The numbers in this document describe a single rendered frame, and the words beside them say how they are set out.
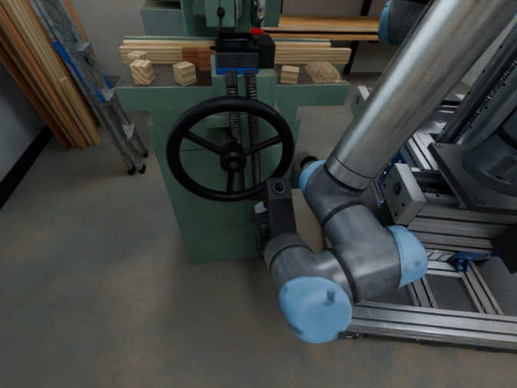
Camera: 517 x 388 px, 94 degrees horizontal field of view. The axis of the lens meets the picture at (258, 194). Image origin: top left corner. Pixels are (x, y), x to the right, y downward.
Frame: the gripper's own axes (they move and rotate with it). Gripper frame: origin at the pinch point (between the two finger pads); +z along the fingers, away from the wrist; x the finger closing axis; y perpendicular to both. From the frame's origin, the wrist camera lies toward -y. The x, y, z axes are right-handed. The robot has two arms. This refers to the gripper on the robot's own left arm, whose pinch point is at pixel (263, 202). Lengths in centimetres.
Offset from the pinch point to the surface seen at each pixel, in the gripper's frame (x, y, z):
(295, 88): 11.7, -27.0, 11.6
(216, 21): -7.8, -43.2, 15.5
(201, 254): -23, 42, 51
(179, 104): -18.9, -24.0, 13.3
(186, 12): -16, -53, 37
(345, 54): 31, -38, 23
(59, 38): -76, -57, 80
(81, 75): -74, -44, 88
